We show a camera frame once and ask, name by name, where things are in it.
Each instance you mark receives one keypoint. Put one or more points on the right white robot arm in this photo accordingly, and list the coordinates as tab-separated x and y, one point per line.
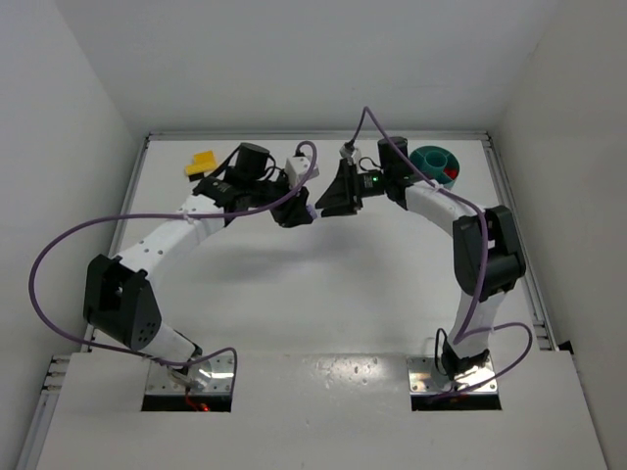
487	253

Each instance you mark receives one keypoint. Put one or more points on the yellow lego brick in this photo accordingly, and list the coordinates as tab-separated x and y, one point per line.
207	156
197	170

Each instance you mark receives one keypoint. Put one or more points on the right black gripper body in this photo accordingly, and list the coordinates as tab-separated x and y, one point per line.
350	185

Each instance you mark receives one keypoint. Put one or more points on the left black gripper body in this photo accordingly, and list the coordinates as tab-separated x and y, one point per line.
282	207

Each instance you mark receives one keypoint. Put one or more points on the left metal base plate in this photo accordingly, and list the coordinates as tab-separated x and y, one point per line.
212	377

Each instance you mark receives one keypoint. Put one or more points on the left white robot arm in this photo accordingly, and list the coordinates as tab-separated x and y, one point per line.
120	298

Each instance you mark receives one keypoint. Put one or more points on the metal base plate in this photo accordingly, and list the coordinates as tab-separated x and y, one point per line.
426	381
212	377

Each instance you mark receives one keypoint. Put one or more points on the red lego brick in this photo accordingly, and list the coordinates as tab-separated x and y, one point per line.
451	172

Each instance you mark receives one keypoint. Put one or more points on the teal divided round container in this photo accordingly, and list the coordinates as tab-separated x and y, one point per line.
431	161

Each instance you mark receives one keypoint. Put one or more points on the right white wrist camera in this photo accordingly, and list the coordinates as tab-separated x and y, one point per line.
350	153

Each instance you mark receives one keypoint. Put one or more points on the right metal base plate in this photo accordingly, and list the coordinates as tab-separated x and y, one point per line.
426	381

